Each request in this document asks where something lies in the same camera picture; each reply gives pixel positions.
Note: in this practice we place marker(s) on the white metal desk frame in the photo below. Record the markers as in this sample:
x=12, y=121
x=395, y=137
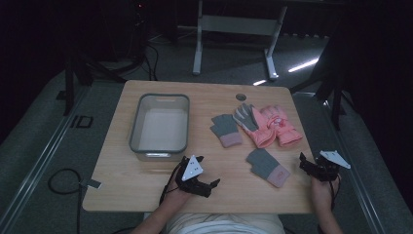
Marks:
x=238, y=25

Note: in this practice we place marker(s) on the person's white shirt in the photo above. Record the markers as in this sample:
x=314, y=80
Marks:
x=224, y=224

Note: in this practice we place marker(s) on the person's right hand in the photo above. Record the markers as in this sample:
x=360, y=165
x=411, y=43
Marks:
x=321, y=191

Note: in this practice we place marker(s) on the grey plastic storage bin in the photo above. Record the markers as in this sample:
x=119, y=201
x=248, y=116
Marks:
x=160, y=126

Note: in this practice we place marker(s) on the black metal stand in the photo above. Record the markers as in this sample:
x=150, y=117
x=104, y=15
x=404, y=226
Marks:
x=334, y=87
x=73, y=81

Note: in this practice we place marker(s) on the person's left hand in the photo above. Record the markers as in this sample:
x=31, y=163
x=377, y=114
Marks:
x=173, y=195

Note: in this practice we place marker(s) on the pink ski glove grey palm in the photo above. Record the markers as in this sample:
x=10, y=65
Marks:
x=251, y=125

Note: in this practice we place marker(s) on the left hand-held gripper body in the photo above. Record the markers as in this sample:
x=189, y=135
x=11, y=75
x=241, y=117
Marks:
x=190, y=185

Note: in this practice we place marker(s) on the pink ski glove printed back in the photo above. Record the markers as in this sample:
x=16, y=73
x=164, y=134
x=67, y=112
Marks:
x=282, y=125

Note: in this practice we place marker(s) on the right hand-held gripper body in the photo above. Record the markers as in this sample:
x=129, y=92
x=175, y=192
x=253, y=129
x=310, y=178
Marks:
x=326, y=165

